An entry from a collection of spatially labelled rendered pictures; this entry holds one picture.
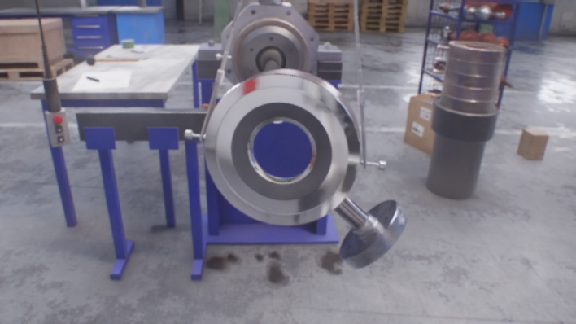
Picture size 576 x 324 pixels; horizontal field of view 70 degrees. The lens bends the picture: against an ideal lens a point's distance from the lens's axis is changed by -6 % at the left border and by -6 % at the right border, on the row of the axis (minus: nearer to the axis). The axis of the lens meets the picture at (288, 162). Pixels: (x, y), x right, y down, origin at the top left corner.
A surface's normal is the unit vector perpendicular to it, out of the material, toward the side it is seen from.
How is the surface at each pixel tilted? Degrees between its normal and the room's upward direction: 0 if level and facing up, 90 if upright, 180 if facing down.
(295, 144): 90
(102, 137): 90
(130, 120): 90
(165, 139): 90
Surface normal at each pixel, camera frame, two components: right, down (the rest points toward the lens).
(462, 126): -0.37, 0.37
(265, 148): 0.06, 0.41
